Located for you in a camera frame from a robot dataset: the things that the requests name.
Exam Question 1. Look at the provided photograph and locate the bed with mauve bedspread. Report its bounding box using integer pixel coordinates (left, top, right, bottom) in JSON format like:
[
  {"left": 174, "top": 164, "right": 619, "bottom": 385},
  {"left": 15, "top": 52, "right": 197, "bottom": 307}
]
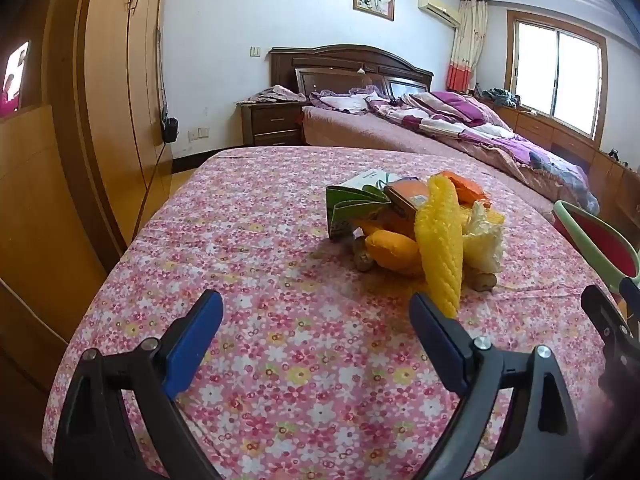
[{"left": 300, "top": 105, "right": 601, "bottom": 216}]

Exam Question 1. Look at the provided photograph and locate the black cable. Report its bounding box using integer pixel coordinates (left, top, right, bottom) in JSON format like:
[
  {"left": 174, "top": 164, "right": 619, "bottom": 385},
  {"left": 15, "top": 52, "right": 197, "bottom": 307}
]
[{"left": 156, "top": 27, "right": 168, "bottom": 126}]

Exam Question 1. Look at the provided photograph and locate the wooden low cabinet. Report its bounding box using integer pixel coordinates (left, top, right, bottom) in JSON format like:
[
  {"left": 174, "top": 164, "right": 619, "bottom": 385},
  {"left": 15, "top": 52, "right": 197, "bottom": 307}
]
[{"left": 492, "top": 102, "right": 640, "bottom": 221}]

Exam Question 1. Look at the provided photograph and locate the pink floral sheet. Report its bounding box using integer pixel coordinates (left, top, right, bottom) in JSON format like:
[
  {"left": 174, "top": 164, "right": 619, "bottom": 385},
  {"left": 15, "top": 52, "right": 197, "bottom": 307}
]
[{"left": 42, "top": 146, "right": 626, "bottom": 480}]

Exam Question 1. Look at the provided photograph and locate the orange paper wrapper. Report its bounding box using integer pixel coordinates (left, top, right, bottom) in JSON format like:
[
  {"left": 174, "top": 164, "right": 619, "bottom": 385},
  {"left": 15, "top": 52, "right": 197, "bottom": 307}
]
[{"left": 440, "top": 171, "right": 488, "bottom": 206}]

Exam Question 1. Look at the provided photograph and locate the pink cloth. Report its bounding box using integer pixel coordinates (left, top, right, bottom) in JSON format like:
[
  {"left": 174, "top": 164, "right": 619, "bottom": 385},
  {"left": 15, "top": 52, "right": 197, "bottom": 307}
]
[{"left": 247, "top": 85, "right": 307, "bottom": 103}]

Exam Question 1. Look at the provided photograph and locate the dark wooden headboard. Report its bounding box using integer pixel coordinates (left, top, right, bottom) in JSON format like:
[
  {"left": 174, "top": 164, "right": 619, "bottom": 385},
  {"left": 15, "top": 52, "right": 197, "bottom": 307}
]
[{"left": 270, "top": 45, "right": 435, "bottom": 106}]

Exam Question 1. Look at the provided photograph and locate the white air conditioner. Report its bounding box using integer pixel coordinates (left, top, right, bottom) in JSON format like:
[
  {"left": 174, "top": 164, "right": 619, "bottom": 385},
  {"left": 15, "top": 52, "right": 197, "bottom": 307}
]
[{"left": 417, "top": 0, "right": 462, "bottom": 27}]

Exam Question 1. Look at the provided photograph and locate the brown nut shell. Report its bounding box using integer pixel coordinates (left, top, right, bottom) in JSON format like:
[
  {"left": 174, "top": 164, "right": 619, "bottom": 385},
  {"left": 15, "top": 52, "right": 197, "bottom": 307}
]
[
  {"left": 469, "top": 270, "right": 498, "bottom": 293},
  {"left": 354, "top": 240, "right": 375, "bottom": 272}
]

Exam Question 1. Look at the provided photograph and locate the blue grey cloth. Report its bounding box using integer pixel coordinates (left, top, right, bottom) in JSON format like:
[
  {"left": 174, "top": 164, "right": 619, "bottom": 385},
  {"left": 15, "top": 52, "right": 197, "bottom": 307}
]
[{"left": 482, "top": 87, "right": 520, "bottom": 108}]

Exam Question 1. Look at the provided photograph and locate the purple patchwork quilt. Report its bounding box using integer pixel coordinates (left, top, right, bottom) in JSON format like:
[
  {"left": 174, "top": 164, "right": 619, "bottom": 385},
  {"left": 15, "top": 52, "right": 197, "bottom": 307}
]
[{"left": 367, "top": 91, "right": 598, "bottom": 211}]

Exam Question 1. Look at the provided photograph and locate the yellow foam net sleeve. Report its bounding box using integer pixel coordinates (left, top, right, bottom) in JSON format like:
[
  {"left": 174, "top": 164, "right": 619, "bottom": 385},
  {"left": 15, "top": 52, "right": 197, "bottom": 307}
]
[{"left": 414, "top": 172, "right": 465, "bottom": 320}]

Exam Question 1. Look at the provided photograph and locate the lit screen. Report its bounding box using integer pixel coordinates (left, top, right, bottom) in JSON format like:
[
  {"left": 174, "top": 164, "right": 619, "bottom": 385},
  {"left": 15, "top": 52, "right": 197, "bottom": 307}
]
[{"left": 0, "top": 40, "right": 32, "bottom": 120}]

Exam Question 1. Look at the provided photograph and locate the small orange yellow box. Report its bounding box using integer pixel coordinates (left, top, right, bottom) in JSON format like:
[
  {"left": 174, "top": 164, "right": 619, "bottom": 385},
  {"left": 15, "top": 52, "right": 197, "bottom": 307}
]
[{"left": 384, "top": 180, "right": 432, "bottom": 233}]

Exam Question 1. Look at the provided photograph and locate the green white carton box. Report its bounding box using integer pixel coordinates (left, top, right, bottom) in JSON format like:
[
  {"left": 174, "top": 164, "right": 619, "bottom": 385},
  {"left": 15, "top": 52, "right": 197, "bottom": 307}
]
[{"left": 326, "top": 169, "right": 403, "bottom": 242}]

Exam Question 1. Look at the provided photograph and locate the blue plaid cloth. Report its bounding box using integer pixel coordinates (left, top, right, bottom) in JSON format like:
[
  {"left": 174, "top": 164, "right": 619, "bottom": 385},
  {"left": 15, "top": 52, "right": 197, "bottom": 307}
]
[{"left": 530, "top": 152, "right": 600, "bottom": 213}]

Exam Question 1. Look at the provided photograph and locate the pale yellow plastic bag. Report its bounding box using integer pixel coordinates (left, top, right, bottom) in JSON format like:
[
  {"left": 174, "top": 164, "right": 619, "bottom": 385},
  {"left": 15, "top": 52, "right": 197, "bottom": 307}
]
[{"left": 462, "top": 201, "right": 507, "bottom": 275}]

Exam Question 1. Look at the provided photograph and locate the purple frilled pillow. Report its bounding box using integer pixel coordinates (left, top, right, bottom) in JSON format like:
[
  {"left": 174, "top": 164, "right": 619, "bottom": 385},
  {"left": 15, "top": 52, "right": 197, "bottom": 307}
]
[{"left": 310, "top": 87, "right": 381, "bottom": 113}]

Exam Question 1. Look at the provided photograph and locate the floral curtain with red hem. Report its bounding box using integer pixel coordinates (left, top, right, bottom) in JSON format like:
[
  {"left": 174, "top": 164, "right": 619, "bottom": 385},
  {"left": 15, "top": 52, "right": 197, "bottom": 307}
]
[{"left": 446, "top": 0, "right": 488, "bottom": 93}]

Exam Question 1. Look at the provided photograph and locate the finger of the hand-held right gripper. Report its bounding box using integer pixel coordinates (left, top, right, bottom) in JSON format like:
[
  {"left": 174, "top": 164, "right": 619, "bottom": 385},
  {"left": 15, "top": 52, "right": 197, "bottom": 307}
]
[{"left": 581, "top": 285, "right": 640, "bottom": 376}]

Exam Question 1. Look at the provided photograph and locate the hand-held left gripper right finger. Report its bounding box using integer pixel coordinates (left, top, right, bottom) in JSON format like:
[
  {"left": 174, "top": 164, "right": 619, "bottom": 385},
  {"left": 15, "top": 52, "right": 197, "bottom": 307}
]
[{"left": 409, "top": 292, "right": 596, "bottom": 480}]

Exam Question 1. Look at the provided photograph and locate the wooden framed window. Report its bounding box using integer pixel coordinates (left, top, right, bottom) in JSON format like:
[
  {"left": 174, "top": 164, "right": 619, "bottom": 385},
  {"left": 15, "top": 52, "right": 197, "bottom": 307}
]
[{"left": 505, "top": 10, "right": 608, "bottom": 148}]

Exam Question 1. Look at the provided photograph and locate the dark wooden nightstand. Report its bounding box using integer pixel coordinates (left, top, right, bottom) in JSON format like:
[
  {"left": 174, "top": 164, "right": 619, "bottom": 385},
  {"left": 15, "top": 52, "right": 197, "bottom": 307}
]
[{"left": 239, "top": 100, "right": 308, "bottom": 147}]

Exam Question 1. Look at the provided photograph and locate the red bin with green rim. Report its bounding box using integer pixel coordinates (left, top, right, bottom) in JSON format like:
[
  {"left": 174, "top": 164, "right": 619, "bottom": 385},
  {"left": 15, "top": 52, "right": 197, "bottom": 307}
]
[{"left": 552, "top": 200, "right": 640, "bottom": 281}]

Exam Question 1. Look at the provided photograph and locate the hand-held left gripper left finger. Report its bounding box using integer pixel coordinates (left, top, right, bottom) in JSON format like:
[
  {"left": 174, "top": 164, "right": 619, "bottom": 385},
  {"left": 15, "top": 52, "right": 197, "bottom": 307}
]
[{"left": 52, "top": 289, "right": 224, "bottom": 480}]

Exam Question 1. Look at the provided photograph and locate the wooden wardrobe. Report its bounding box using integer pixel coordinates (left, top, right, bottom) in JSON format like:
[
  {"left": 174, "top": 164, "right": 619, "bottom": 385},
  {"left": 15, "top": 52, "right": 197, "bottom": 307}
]
[{"left": 45, "top": 0, "right": 173, "bottom": 261}]

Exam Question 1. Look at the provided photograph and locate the wooden side panel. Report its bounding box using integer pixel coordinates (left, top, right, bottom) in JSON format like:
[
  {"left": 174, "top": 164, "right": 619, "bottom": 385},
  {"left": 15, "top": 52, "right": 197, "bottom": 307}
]
[{"left": 0, "top": 104, "right": 123, "bottom": 361}]

